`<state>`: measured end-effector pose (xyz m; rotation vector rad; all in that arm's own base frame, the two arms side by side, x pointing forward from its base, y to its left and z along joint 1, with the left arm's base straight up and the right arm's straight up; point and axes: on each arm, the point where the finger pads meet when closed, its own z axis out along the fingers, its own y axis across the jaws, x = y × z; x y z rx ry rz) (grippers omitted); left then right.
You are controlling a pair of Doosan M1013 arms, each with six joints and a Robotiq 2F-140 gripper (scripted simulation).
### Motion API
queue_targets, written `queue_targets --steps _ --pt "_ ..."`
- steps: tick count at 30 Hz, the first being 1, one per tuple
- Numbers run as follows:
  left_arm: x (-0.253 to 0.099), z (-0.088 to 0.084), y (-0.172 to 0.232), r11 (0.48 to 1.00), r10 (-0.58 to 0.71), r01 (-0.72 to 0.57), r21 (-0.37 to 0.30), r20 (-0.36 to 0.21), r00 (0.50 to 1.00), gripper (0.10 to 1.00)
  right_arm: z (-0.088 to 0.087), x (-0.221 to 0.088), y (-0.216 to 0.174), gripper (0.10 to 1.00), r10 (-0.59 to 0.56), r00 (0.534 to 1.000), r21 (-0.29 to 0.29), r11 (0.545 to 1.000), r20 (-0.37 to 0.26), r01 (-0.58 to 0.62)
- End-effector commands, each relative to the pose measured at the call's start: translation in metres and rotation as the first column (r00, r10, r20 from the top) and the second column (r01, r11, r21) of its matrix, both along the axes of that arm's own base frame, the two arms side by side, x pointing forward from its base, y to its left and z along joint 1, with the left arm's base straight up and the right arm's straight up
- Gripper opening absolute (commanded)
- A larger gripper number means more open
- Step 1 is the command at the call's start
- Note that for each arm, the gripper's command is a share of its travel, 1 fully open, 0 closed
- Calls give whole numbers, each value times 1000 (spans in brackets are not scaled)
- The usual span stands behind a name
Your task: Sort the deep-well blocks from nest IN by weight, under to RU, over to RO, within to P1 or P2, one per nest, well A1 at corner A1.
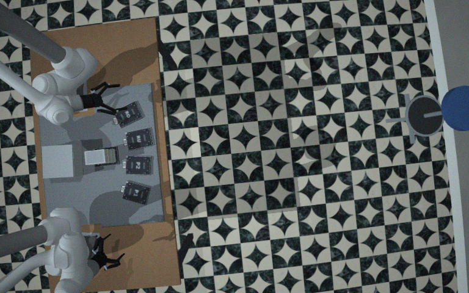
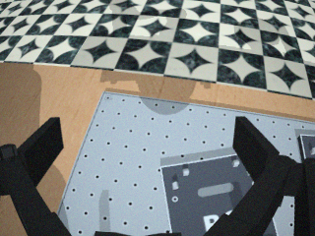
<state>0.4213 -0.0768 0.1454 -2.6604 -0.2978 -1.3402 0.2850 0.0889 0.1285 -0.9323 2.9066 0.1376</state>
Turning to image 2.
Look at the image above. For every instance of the dark grey ro nest plate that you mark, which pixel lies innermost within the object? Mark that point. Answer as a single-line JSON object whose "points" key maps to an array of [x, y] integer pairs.
{"points": [[198, 193]]}

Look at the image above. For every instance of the dark grey ru reject nest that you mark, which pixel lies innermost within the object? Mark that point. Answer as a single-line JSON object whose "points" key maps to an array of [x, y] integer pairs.
{"points": [[306, 146]]}

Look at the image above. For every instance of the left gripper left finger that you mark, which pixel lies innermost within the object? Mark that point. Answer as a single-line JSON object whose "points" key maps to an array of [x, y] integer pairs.
{"points": [[34, 156]]}

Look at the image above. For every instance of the grey flat base plate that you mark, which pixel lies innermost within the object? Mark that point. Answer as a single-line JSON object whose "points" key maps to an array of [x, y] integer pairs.
{"points": [[115, 183]]}

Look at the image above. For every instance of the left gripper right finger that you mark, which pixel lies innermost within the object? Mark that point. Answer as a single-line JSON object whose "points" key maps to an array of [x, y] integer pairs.
{"points": [[282, 176]]}

